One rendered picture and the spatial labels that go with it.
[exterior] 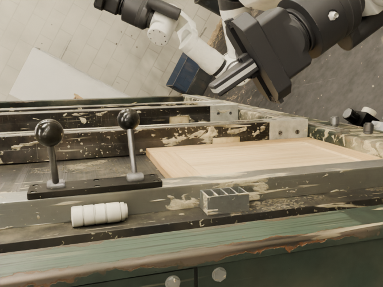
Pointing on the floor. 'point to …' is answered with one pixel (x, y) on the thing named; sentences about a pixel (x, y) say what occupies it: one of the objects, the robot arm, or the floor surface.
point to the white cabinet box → (57, 80)
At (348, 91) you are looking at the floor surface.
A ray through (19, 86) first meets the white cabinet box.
